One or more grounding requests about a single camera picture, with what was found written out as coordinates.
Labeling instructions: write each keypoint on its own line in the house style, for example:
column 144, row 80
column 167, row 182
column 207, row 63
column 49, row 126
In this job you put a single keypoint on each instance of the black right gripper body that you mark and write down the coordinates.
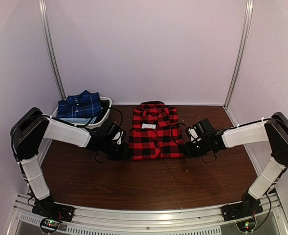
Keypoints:
column 195, row 152

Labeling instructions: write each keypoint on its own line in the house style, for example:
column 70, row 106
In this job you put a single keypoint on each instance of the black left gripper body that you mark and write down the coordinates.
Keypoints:
column 115, row 153

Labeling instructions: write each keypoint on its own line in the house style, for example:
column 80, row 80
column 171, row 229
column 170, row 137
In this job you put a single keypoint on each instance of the white plastic basin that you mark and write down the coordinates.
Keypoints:
column 106, row 104

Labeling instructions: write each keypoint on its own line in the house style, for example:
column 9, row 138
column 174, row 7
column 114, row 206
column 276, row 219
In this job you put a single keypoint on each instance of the red black plaid shirt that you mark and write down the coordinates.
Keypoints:
column 155, row 132

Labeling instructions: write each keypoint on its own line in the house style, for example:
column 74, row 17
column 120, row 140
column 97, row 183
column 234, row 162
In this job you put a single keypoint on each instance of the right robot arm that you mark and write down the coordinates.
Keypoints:
column 268, row 134

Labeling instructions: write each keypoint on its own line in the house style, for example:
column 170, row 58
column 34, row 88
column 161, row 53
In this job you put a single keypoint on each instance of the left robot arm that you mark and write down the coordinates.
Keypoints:
column 27, row 135

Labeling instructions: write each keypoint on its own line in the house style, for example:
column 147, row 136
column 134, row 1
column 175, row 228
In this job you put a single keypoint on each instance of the light blue shirt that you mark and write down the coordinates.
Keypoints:
column 80, row 121

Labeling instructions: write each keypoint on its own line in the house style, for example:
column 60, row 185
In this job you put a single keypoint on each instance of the blue plaid shirt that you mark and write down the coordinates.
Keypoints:
column 83, row 105

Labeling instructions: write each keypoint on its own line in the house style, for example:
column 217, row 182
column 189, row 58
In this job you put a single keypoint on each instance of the right circuit board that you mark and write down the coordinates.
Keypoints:
column 246, row 226

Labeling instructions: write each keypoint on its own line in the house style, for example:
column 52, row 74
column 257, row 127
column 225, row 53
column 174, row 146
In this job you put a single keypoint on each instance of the circuit board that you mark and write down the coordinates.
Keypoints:
column 48, row 225
column 246, row 226

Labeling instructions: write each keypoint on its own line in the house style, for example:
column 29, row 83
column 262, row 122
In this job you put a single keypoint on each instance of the left circuit board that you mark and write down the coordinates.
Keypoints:
column 48, row 225

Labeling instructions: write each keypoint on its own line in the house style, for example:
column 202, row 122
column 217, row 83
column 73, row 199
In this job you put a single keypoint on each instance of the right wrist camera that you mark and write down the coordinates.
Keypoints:
column 201, row 129

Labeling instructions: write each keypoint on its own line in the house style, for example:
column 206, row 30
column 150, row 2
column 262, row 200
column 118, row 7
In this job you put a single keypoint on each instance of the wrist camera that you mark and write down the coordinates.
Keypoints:
column 201, row 129
column 110, row 131

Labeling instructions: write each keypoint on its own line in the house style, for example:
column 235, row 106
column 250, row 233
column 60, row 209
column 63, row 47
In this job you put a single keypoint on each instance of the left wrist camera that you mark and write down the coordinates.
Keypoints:
column 110, row 131

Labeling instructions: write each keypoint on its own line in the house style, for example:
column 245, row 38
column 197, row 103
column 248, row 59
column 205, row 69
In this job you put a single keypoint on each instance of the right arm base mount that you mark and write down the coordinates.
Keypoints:
column 245, row 208

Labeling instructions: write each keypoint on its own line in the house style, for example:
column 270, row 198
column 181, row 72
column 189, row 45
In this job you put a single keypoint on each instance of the aluminium front rail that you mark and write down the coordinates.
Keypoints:
column 196, row 221

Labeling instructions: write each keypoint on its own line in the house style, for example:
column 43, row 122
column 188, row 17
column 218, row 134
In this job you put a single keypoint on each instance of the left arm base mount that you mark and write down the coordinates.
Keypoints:
column 48, row 208

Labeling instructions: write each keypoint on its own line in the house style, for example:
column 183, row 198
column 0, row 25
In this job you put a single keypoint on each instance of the right aluminium frame post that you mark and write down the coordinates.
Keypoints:
column 248, row 15

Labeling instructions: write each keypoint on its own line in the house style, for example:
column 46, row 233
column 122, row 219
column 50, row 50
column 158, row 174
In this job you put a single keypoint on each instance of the aluminium frame post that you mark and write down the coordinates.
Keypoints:
column 248, row 15
column 50, row 48

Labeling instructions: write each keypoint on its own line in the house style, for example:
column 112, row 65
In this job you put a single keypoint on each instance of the left aluminium frame post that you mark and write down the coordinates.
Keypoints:
column 50, row 48

